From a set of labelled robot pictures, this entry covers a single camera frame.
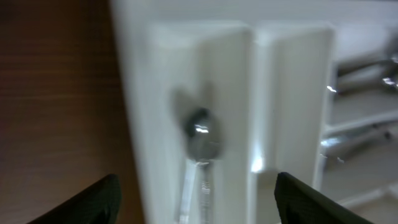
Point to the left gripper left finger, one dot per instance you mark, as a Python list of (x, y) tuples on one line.
[(97, 204)]

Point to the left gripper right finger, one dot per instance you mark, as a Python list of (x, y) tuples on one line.
[(299, 203)]

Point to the metal fork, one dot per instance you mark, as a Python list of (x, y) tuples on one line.
[(342, 143)]

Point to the small teaspoon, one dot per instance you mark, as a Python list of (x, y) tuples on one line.
[(204, 147), (188, 184)]

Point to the white plastic cutlery tray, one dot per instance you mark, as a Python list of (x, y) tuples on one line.
[(278, 76)]

